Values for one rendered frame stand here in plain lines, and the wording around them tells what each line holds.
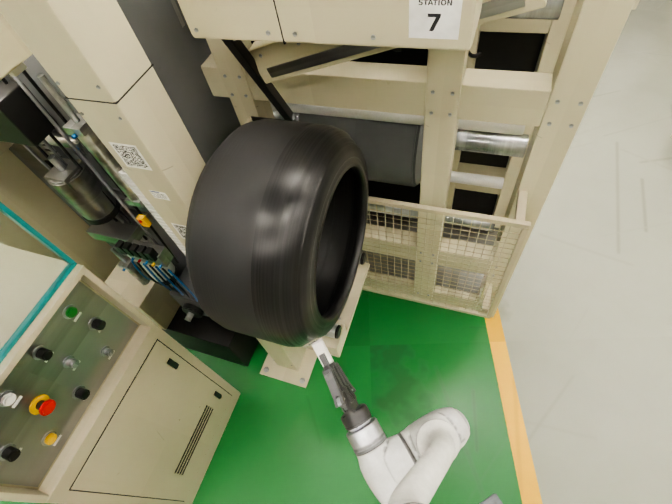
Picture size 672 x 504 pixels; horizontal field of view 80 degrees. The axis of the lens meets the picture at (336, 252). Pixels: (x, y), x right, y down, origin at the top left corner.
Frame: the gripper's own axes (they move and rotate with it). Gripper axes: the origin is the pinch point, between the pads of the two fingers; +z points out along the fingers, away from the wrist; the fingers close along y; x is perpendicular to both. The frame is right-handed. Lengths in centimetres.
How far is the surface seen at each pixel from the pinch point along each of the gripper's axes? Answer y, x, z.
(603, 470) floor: 98, 52, -100
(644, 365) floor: 124, 96, -78
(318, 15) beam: -35, 44, 55
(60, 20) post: -58, 8, 65
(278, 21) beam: -34, 37, 61
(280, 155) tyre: -26, 22, 41
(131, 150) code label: -34, -5, 58
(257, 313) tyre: -22.4, -1.1, 14.3
